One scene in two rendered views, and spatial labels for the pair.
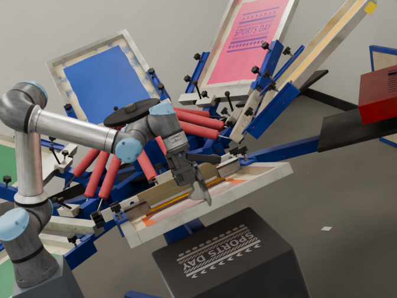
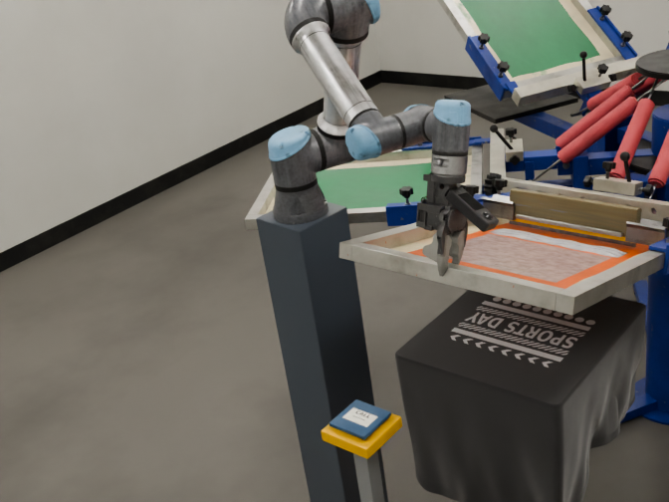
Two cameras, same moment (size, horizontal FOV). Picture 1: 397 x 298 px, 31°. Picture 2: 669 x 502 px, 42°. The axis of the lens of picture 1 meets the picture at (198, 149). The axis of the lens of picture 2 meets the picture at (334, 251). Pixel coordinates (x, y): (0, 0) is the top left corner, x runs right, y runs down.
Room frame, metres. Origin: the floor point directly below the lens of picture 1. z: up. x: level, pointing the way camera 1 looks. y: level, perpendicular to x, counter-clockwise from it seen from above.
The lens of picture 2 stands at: (0.93, -1.12, 2.15)
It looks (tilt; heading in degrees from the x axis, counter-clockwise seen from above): 26 degrees down; 52
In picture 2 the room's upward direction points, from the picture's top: 9 degrees counter-clockwise
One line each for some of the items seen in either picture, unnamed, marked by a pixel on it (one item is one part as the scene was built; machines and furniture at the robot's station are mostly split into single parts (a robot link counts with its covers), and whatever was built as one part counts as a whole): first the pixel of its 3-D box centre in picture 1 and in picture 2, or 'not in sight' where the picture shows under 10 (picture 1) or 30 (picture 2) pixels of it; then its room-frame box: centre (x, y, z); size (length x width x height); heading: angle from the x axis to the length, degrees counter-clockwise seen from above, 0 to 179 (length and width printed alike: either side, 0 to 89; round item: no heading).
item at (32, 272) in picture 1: (32, 262); (298, 195); (2.23, 0.67, 1.25); 0.15 x 0.15 x 0.10
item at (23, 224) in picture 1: (18, 232); (294, 154); (2.24, 0.66, 1.37); 0.13 x 0.12 x 0.14; 165
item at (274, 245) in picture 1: (217, 250); (521, 329); (2.41, 0.07, 0.95); 0.48 x 0.44 x 0.01; 9
